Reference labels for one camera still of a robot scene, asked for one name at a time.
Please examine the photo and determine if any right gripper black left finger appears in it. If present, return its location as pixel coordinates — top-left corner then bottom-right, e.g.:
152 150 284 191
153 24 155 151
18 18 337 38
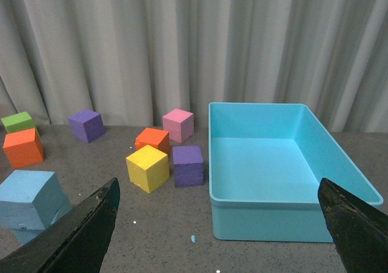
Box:
1 178 120 272

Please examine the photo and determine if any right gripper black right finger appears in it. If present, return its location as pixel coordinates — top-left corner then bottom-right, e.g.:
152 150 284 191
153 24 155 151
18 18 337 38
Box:
318 178 387 272

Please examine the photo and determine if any light blue foam cube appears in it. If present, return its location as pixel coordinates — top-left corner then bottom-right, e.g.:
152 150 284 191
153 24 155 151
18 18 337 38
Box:
13 194 73 245
1 170 66 231

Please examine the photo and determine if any yellow foam cube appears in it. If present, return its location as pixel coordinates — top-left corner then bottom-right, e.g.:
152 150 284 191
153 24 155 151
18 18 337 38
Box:
125 145 170 194

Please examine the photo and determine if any orange foam cube left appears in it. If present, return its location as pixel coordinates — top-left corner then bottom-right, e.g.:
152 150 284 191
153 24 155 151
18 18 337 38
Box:
3 128 44 169

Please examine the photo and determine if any orange foam cube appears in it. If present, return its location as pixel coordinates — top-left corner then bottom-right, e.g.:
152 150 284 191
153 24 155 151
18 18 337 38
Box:
135 127 170 155
3 128 44 169

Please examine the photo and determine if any purple foam cube back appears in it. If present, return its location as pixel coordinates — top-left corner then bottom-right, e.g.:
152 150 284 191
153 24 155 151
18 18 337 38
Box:
68 109 105 143

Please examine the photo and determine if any purple foam cube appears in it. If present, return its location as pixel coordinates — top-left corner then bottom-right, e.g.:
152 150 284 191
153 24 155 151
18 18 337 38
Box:
68 109 105 143
172 146 204 187

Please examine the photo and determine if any light blue plastic bin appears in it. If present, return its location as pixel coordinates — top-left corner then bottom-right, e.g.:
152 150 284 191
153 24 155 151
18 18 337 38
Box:
209 103 383 243

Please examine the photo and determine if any orange foam cube right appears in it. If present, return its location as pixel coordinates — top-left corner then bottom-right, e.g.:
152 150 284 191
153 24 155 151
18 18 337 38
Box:
135 127 170 155

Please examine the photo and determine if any green foam cube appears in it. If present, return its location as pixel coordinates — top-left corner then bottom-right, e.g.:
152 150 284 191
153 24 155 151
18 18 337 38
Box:
1 112 36 133

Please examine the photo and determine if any purple foam cube right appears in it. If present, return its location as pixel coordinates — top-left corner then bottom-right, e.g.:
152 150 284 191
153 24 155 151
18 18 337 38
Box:
172 146 204 187

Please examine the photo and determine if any pink foam cube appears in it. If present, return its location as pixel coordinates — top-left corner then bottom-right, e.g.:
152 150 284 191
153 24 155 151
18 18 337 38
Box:
162 109 194 143

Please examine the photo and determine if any grey curtain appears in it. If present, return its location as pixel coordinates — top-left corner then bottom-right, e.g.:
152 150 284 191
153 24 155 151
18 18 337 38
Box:
1 0 387 132

